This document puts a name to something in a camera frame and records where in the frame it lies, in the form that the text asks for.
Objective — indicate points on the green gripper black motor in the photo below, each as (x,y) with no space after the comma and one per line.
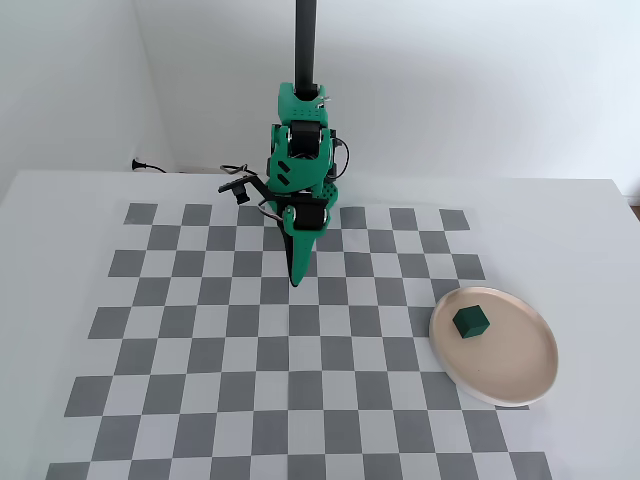
(310,218)

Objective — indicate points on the dark green cube dice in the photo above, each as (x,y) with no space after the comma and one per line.
(470,322)

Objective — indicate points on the beige round plate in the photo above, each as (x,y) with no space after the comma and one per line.
(505,360)

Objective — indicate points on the grey white checkerboard mat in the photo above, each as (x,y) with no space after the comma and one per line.
(260,350)

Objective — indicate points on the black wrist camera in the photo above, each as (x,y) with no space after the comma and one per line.
(240,187)

